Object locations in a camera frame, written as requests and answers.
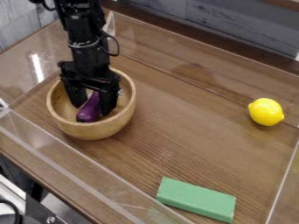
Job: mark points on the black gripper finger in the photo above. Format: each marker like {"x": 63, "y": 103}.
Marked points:
{"x": 77, "y": 93}
{"x": 109, "y": 102}

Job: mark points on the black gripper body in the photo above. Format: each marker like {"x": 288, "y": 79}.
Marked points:
{"x": 89, "y": 68}

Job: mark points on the purple toy eggplant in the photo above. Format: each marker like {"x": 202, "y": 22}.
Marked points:
{"x": 90, "y": 111}

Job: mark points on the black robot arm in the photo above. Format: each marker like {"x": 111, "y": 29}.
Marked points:
{"x": 83, "y": 19}

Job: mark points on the brown wooden bowl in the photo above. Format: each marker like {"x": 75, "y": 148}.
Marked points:
{"x": 107, "y": 126}

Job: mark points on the clear acrylic tray walls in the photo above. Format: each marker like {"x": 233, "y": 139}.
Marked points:
{"x": 192, "y": 132}

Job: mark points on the green rectangular block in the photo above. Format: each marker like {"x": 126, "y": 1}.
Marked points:
{"x": 197, "y": 199}

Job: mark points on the yellow lemon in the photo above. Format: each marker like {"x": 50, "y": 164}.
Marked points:
{"x": 266, "y": 112}

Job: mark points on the clear acrylic corner bracket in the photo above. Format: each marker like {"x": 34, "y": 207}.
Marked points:
{"x": 110, "y": 27}

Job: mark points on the black metal table bracket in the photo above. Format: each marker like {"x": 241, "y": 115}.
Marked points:
{"x": 41, "y": 213}

